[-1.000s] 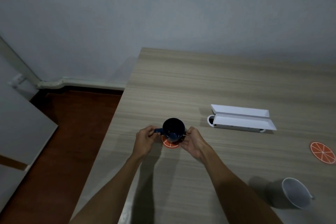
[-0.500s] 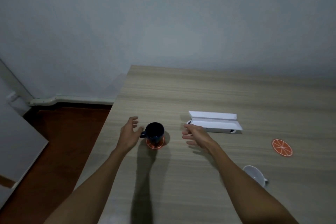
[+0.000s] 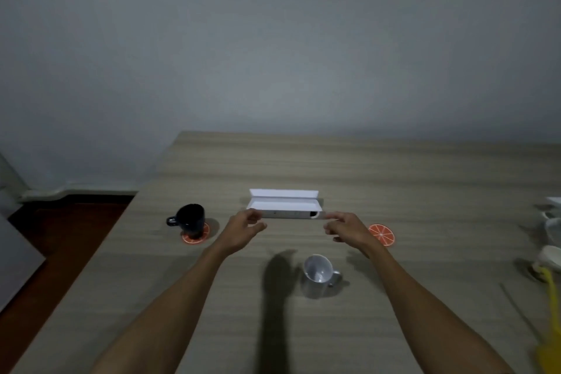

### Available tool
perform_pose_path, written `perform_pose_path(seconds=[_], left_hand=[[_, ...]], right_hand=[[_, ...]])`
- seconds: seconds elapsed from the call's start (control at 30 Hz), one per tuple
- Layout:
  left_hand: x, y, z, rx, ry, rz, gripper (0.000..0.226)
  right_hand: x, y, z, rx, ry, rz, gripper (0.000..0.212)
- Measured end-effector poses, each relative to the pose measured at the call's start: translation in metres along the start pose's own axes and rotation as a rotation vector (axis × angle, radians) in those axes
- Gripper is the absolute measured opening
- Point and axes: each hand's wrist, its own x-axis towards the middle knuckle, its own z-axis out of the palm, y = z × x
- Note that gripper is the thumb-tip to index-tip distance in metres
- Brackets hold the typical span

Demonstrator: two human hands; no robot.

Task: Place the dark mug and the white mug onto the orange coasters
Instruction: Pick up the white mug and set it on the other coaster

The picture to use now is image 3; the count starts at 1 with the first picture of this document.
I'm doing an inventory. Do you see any person's left hand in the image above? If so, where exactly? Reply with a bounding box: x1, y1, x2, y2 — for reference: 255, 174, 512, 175
221, 208, 267, 254

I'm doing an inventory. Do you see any person's left forearm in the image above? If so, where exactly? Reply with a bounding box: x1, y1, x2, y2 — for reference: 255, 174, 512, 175
89, 239, 239, 374

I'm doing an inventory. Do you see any white dish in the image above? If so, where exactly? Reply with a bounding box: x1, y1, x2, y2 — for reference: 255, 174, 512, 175
542, 196, 561, 247

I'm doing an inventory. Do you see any orange slice coaster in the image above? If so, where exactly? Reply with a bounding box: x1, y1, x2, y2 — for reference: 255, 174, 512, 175
182, 222, 210, 245
368, 224, 396, 247

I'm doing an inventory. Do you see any person's right hand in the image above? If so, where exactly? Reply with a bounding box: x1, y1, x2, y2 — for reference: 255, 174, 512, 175
323, 212, 378, 256

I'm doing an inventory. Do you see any grey furniture panel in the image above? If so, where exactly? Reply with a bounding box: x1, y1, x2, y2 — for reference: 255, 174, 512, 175
0, 212, 47, 314

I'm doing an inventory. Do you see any black mug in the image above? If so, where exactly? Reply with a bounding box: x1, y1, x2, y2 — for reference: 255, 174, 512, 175
166, 204, 206, 240

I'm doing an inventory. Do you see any person's right forearm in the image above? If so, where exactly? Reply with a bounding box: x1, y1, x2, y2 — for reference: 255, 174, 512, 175
362, 240, 514, 374

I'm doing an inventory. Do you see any white mug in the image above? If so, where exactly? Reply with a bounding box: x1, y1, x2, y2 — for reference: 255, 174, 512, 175
302, 254, 343, 288

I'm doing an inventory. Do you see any yellow tool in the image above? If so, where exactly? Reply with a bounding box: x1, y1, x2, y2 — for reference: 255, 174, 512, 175
536, 266, 561, 374

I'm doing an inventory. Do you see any open white cardboard box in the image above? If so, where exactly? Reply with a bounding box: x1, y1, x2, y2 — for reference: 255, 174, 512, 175
246, 188, 324, 220

